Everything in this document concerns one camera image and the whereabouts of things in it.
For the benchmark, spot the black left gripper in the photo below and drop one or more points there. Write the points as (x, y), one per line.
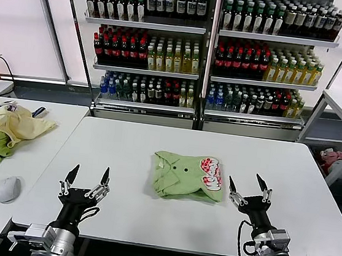
(75, 206)

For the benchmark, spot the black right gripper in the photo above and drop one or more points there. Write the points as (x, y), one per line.
(257, 210)

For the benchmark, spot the light green polo shirt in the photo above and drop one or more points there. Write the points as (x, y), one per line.
(183, 179)

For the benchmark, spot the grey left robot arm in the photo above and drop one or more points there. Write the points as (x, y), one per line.
(50, 241)

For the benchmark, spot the grey computer mouse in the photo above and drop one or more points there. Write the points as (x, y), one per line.
(8, 189)

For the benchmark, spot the navy white striped item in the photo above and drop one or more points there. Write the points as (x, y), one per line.
(40, 112)

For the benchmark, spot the pale yellow shirt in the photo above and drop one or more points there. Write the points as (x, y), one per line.
(20, 124)

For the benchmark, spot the pile of plush toys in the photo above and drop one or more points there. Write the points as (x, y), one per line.
(331, 157)

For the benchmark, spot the beverage shelf rack with bottles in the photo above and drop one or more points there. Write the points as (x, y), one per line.
(146, 69)
(262, 83)

